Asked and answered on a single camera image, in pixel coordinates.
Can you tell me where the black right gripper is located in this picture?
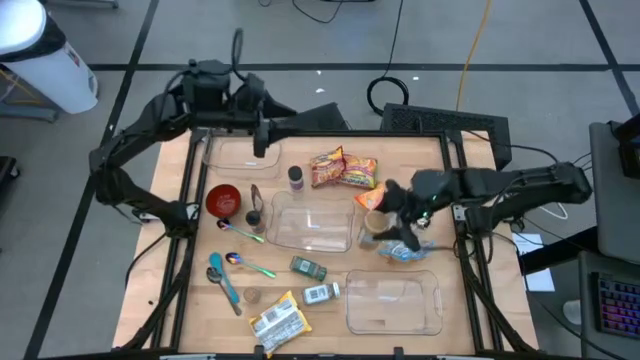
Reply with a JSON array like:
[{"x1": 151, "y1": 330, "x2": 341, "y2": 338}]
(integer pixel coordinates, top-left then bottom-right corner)
[{"x1": 375, "y1": 178, "x2": 439, "y2": 253}]

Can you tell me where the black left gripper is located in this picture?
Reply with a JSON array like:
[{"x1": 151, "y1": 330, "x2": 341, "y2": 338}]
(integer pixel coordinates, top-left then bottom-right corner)
[{"x1": 229, "y1": 74, "x2": 311, "y2": 159}]

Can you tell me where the tan lid spice jar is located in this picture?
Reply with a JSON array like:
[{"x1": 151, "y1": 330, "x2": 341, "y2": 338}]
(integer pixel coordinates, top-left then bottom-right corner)
[{"x1": 357, "y1": 209, "x2": 394, "y2": 251}]

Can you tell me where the orange ramen packet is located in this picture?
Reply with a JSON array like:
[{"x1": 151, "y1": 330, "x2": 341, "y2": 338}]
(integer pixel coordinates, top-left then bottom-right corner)
[{"x1": 353, "y1": 182, "x2": 387, "y2": 211}]

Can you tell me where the yellow green ramen packet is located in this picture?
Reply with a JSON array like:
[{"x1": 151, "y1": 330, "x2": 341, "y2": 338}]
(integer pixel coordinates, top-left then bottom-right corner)
[{"x1": 339, "y1": 153, "x2": 379, "y2": 190}]

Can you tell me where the roast beef ramen packet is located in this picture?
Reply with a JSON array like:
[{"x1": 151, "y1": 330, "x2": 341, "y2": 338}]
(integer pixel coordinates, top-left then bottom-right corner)
[{"x1": 309, "y1": 145, "x2": 347, "y2": 189}]

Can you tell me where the orange label spice jar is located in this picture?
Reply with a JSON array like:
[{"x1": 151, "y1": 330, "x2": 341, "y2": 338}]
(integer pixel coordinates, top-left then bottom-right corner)
[{"x1": 244, "y1": 209, "x2": 266, "y2": 235}]

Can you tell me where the iridescent metal spoon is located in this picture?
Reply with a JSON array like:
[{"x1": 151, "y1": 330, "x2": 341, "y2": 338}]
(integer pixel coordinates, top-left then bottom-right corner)
[
  {"x1": 224, "y1": 251, "x2": 277, "y2": 280},
  {"x1": 216, "y1": 218, "x2": 266, "y2": 245}
]

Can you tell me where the blue plastic spoon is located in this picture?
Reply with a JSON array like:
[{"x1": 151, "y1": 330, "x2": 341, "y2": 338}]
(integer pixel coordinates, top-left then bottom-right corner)
[{"x1": 208, "y1": 252, "x2": 241, "y2": 305}]

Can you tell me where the plain silver metal spoon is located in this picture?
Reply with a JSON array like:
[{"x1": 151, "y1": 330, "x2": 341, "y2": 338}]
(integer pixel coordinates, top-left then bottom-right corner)
[{"x1": 205, "y1": 267, "x2": 244, "y2": 317}]

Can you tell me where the blue clear plastic pouch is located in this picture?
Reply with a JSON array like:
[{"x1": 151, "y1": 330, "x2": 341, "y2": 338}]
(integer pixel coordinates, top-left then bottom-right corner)
[{"x1": 377, "y1": 238, "x2": 436, "y2": 264}]

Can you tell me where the plain black box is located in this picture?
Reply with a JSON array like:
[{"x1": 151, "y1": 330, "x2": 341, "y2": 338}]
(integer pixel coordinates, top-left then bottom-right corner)
[{"x1": 279, "y1": 102, "x2": 351, "y2": 132}]

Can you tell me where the clear plastic bin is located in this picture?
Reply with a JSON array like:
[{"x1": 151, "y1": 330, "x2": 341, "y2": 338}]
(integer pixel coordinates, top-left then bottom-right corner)
[
  {"x1": 266, "y1": 192, "x2": 357, "y2": 254},
  {"x1": 202, "y1": 130, "x2": 284, "y2": 179},
  {"x1": 344, "y1": 268, "x2": 444, "y2": 336}
]

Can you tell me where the red bowl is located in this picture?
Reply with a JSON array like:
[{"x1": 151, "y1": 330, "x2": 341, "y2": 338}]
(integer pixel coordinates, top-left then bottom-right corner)
[{"x1": 205, "y1": 183, "x2": 243, "y2": 220}]

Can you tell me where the green spice jar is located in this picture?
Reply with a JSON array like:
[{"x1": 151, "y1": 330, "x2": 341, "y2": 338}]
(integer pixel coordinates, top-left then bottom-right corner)
[{"x1": 289, "y1": 255, "x2": 329, "y2": 282}]

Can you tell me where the white label seasoning jar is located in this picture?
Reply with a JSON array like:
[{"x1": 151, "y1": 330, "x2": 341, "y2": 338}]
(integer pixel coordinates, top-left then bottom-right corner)
[{"x1": 301, "y1": 282, "x2": 342, "y2": 306}]

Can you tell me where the white paper sheet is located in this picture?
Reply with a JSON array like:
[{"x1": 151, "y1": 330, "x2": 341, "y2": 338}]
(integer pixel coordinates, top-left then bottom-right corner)
[{"x1": 510, "y1": 232, "x2": 556, "y2": 293}]

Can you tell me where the black desk beam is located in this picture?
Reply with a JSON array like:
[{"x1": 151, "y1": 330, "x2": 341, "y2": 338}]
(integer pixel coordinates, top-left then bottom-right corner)
[{"x1": 517, "y1": 225, "x2": 600, "y2": 276}]

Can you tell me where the yellow snack packet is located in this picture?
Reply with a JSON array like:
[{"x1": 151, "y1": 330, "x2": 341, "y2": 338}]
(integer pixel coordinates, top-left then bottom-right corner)
[{"x1": 248, "y1": 290, "x2": 314, "y2": 359}]

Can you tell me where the white computer mouse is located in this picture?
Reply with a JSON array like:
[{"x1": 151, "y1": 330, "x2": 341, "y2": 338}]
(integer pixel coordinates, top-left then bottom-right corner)
[{"x1": 563, "y1": 299, "x2": 584, "y2": 326}]

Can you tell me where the light grey desk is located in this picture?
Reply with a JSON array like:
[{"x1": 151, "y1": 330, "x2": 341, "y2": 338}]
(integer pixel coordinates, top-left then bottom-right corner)
[{"x1": 588, "y1": 121, "x2": 640, "y2": 266}]

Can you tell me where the white trash can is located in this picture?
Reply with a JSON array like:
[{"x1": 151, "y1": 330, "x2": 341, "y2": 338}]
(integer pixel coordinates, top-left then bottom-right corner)
[{"x1": 0, "y1": 0, "x2": 100, "y2": 115}]

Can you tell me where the backlit keyboard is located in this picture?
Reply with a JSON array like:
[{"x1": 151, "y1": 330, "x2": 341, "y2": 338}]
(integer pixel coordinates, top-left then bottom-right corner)
[{"x1": 592, "y1": 272, "x2": 640, "y2": 340}]

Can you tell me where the grey cart base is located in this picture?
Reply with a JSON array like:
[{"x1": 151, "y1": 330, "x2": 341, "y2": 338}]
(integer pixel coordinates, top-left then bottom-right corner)
[{"x1": 0, "y1": 99, "x2": 59, "y2": 124}]

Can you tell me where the black floor equipment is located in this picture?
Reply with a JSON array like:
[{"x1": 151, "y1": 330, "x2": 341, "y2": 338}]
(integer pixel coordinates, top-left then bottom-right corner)
[{"x1": 0, "y1": 155, "x2": 21, "y2": 196}]

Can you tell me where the black metal table frame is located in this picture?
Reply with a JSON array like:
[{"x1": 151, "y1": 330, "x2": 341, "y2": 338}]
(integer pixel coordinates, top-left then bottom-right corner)
[{"x1": 112, "y1": 127, "x2": 539, "y2": 360}]

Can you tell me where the coiled black floor cable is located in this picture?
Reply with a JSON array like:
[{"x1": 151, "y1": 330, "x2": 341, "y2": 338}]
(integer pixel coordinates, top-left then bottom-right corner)
[{"x1": 366, "y1": 0, "x2": 410, "y2": 117}]

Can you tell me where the thin black floor cable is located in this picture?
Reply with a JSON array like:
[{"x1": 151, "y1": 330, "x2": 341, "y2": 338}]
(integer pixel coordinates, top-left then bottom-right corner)
[{"x1": 292, "y1": 0, "x2": 345, "y2": 25}]

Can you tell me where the yellow floor cable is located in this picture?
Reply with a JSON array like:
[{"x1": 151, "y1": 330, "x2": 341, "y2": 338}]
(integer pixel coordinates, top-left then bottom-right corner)
[{"x1": 455, "y1": 0, "x2": 494, "y2": 112}]

